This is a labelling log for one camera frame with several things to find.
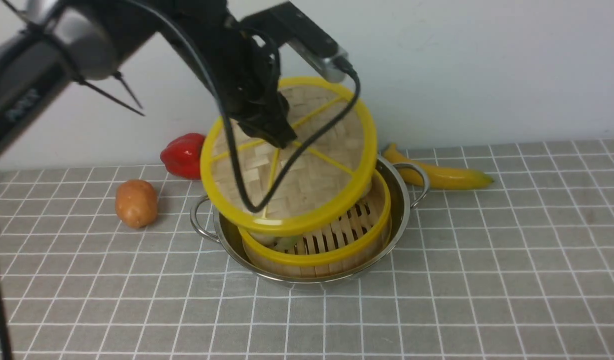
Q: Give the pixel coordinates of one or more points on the woven bamboo steamer lid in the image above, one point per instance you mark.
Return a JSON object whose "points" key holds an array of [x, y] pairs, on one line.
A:
{"points": [[326, 180]]}

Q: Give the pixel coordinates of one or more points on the yellow rimmed bamboo steamer basket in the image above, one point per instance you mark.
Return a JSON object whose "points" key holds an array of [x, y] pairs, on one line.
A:
{"points": [[348, 241]]}

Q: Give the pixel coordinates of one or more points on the pale green dumpling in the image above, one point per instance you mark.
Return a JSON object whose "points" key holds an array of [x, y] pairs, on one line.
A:
{"points": [[277, 243]]}

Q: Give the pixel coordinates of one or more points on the grey checkered tablecloth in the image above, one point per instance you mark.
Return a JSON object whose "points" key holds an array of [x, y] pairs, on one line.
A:
{"points": [[523, 270]]}

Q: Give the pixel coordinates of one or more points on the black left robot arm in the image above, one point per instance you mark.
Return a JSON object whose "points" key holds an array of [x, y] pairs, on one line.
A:
{"points": [[80, 41]]}

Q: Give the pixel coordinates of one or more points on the stainless steel pot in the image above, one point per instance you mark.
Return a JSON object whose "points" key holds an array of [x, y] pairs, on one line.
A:
{"points": [[228, 237]]}

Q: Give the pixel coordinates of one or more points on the brown potato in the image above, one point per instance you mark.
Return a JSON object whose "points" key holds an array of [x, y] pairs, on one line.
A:
{"points": [[136, 203]]}

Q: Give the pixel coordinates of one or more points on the yellow plastic banana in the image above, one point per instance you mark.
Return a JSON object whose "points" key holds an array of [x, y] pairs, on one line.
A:
{"points": [[443, 178]]}

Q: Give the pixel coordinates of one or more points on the red bell pepper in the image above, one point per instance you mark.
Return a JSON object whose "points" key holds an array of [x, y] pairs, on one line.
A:
{"points": [[182, 156]]}

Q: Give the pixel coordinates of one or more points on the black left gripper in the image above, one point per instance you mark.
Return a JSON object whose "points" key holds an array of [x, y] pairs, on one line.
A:
{"points": [[243, 72]]}

